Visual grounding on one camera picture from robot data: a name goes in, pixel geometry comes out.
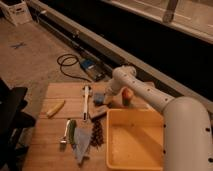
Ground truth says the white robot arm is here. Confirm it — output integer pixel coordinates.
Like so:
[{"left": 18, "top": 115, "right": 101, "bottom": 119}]
[{"left": 105, "top": 66, "right": 213, "bottom": 171}]

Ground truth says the red yellow apple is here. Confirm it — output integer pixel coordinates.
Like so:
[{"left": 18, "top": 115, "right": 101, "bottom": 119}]
[{"left": 122, "top": 88, "right": 133, "bottom": 106}]

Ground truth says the blue power device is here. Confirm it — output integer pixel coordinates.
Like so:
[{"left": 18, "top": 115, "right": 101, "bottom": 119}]
[{"left": 80, "top": 59, "right": 105, "bottom": 82}]

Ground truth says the bunch of dark grapes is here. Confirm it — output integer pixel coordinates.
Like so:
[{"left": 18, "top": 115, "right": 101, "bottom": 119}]
[{"left": 90, "top": 121, "right": 104, "bottom": 146}]

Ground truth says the yellow plastic bin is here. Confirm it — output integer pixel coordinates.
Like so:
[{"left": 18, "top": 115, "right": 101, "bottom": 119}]
[{"left": 106, "top": 109, "right": 163, "bottom": 171}]

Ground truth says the grey folded cloth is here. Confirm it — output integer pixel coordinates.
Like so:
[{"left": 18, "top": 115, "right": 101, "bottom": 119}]
[{"left": 74, "top": 128, "right": 91, "bottom": 164}]

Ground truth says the green cucumber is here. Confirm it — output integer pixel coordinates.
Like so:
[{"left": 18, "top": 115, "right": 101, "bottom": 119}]
[{"left": 69, "top": 120, "right": 77, "bottom": 145}]

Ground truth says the yellow banana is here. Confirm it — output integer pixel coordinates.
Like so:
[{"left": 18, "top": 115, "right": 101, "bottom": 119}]
[{"left": 46, "top": 101, "right": 65, "bottom": 118}]

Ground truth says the silver metal utensil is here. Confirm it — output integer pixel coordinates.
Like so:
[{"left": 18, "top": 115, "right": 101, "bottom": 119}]
[{"left": 60, "top": 119, "right": 70, "bottom": 145}]

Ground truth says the black chair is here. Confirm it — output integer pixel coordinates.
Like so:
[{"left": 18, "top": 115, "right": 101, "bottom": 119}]
[{"left": 0, "top": 77, "right": 36, "bottom": 171}]

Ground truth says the white cardboard box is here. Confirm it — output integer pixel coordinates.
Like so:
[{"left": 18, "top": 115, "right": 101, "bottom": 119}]
[{"left": 0, "top": 0, "right": 32, "bottom": 26}]

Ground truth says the white handled utensil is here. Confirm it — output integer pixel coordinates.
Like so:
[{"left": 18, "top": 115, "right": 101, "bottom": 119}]
[{"left": 83, "top": 85, "right": 91, "bottom": 121}]

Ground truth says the black cable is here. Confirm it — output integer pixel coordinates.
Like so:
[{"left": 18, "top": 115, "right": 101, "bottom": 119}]
[{"left": 56, "top": 53, "right": 93, "bottom": 83}]

